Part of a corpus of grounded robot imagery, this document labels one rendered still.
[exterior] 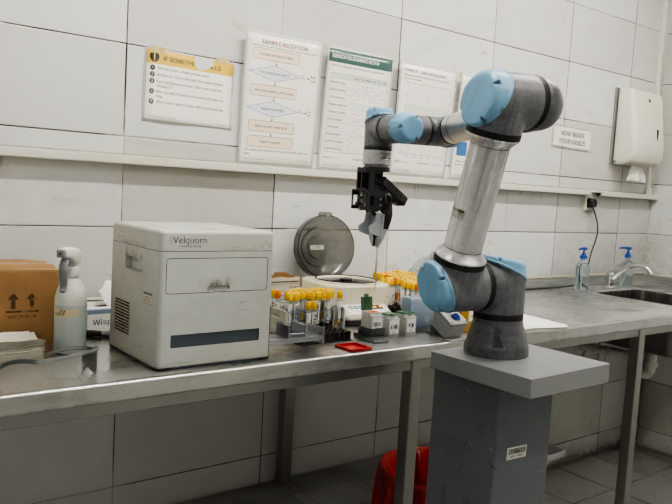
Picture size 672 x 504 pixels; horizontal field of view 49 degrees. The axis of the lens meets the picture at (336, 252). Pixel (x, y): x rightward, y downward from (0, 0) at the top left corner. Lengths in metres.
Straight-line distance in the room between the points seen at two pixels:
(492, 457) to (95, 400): 0.85
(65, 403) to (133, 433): 0.87
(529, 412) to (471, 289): 0.33
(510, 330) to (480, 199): 0.33
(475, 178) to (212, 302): 0.63
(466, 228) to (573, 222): 2.10
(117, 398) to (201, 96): 1.09
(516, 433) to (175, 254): 0.85
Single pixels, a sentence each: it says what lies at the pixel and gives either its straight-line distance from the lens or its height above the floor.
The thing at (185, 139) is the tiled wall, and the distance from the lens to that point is 2.29.
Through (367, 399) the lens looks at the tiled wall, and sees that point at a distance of 2.85.
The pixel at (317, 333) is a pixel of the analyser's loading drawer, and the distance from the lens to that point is 1.85.
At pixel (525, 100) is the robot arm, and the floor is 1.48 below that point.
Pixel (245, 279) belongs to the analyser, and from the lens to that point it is 1.67.
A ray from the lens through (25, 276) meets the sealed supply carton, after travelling 1.83.
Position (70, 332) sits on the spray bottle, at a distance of 1.75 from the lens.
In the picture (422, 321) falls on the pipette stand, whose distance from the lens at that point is 2.19.
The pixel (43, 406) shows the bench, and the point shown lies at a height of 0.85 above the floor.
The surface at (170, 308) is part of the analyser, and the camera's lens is 1.59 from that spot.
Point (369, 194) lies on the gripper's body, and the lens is 1.91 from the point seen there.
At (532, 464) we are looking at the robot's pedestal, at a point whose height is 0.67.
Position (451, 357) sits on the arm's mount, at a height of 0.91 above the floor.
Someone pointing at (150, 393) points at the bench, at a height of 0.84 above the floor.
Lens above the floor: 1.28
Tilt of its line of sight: 5 degrees down
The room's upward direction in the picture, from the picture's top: 3 degrees clockwise
